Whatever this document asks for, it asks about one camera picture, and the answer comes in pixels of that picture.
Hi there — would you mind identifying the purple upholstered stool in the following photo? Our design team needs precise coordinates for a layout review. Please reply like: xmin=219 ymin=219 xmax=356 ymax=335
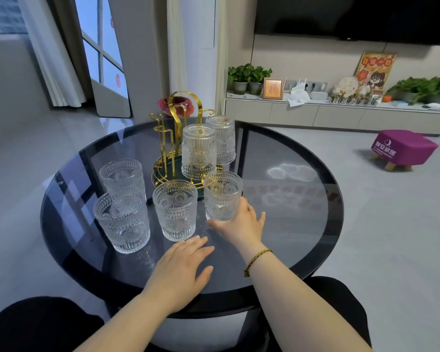
xmin=370 ymin=129 xmax=440 ymax=172

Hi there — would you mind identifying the large window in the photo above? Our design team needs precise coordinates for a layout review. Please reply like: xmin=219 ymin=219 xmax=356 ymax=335
xmin=0 ymin=0 xmax=29 ymax=35

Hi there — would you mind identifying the gold metal cup rack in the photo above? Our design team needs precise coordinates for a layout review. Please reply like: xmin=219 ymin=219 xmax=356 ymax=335
xmin=146 ymin=90 xmax=228 ymax=200

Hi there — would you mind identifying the beige low media cabinet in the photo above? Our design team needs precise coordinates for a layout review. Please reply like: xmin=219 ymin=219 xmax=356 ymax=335
xmin=224 ymin=92 xmax=440 ymax=136

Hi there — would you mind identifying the small orange framed picture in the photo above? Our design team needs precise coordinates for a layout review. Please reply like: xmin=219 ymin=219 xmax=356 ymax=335
xmin=263 ymin=77 xmax=284 ymax=100

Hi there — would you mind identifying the crumpled white tissue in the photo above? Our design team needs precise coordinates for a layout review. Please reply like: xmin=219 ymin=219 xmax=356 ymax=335
xmin=284 ymin=83 xmax=311 ymax=108

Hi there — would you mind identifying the person's left forearm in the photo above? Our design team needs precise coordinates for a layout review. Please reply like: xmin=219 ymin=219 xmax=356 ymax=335
xmin=73 ymin=293 xmax=176 ymax=352

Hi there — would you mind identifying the colourful cartoon poster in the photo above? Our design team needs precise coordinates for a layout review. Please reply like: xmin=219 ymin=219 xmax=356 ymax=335
xmin=354 ymin=51 xmax=397 ymax=93

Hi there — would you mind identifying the round dark glass table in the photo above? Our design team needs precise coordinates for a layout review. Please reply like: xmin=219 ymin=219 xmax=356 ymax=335
xmin=40 ymin=117 xmax=345 ymax=352

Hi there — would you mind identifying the brown window curtain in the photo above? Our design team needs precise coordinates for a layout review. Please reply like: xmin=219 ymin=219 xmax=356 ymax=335
xmin=45 ymin=0 xmax=95 ymax=101

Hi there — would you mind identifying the standing floor mirror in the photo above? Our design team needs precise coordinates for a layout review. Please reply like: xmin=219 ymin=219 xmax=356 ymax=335
xmin=74 ymin=0 xmax=132 ymax=118

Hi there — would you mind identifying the white window curtain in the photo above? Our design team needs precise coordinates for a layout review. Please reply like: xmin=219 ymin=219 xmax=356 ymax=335
xmin=16 ymin=0 xmax=88 ymax=108

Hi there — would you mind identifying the person's right forearm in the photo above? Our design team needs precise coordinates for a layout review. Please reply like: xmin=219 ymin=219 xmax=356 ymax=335
xmin=242 ymin=242 xmax=374 ymax=352

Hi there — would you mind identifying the cream tied curtain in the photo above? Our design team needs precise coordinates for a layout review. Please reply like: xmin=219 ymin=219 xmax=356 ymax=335
xmin=214 ymin=0 xmax=229 ymax=116
xmin=167 ymin=0 xmax=188 ymax=94

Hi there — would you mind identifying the white standing air conditioner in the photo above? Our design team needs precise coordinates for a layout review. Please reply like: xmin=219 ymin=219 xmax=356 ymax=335
xmin=178 ymin=0 xmax=218 ymax=118

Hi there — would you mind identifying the person's left hand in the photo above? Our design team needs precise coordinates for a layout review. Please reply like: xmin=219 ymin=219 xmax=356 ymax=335
xmin=141 ymin=235 xmax=215 ymax=316

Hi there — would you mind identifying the black bin with red bag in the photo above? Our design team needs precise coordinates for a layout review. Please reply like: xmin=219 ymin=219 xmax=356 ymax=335
xmin=156 ymin=95 xmax=197 ymax=118

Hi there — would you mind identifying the clear embossed drinking glass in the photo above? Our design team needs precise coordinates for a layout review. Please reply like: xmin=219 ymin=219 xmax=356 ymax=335
xmin=152 ymin=179 xmax=198 ymax=242
xmin=93 ymin=192 xmax=151 ymax=255
xmin=203 ymin=171 xmax=243 ymax=221
xmin=181 ymin=124 xmax=218 ymax=180
xmin=99 ymin=158 xmax=147 ymax=202
xmin=205 ymin=115 xmax=237 ymax=165

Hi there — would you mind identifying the round white decorated plaque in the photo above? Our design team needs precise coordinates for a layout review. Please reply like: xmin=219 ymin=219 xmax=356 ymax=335
xmin=333 ymin=76 xmax=361 ymax=96

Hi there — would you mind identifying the grey wall outlet strip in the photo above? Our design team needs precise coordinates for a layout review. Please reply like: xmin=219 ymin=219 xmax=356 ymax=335
xmin=284 ymin=79 xmax=329 ymax=93

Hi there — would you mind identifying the black wall television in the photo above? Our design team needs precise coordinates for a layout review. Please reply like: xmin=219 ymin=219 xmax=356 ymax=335
xmin=254 ymin=0 xmax=440 ymax=46

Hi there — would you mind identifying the large leafy green plant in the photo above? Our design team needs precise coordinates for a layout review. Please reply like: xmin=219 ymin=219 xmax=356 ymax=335
xmin=386 ymin=73 xmax=440 ymax=106

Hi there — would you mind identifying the person's right hand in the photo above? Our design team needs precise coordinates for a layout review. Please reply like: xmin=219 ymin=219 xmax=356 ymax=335
xmin=206 ymin=197 xmax=266 ymax=259

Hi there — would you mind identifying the person's right leg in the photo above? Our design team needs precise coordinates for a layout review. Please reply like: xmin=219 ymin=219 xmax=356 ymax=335
xmin=304 ymin=276 xmax=373 ymax=349

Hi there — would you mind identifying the white router with antennas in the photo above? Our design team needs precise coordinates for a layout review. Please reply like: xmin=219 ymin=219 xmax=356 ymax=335
xmin=296 ymin=78 xmax=316 ymax=94

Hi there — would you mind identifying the row of small potted plants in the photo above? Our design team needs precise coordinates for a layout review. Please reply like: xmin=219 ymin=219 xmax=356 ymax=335
xmin=328 ymin=92 xmax=382 ymax=106

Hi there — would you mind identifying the braided yellow-black bracelet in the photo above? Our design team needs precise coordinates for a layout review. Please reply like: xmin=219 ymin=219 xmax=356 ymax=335
xmin=243 ymin=249 xmax=273 ymax=278

